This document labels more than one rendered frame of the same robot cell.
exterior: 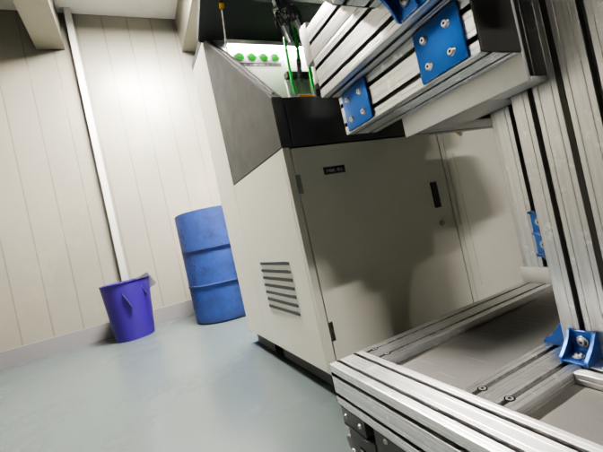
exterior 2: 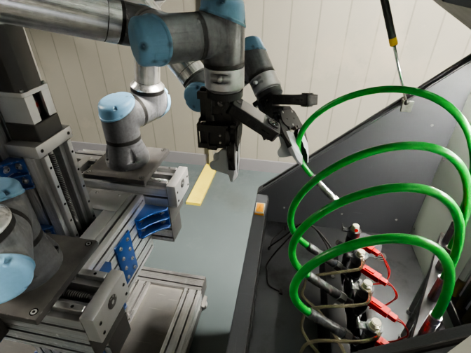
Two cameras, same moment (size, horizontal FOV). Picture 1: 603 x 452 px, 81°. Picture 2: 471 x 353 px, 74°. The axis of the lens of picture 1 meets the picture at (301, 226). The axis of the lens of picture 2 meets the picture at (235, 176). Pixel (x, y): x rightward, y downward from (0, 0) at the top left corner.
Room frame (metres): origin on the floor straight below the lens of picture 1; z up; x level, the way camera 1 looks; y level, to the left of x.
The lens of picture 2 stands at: (1.56, -0.79, 1.62)
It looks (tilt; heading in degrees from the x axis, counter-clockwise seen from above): 34 degrees down; 126
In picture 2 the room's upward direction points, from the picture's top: straight up
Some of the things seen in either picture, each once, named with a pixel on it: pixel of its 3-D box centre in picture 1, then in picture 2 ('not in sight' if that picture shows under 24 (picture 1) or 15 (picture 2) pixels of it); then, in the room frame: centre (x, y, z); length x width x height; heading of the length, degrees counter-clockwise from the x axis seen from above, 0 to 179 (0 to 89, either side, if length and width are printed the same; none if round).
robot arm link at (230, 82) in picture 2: not in sight; (223, 78); (1.20, -0.33, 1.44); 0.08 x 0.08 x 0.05
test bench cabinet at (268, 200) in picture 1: (349, 251); not in sight; (1.49, -0.18, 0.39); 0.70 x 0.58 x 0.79; 116
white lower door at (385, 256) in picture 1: (390, 234); not in sight; (1.24, -0.30, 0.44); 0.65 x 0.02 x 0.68; 116
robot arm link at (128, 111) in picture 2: not in sight; (120, 116); (0.68, -0.23, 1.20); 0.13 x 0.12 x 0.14; 97
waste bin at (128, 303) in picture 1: (132, 305); not in sight; (2.67, 1.39, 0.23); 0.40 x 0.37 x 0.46; 115
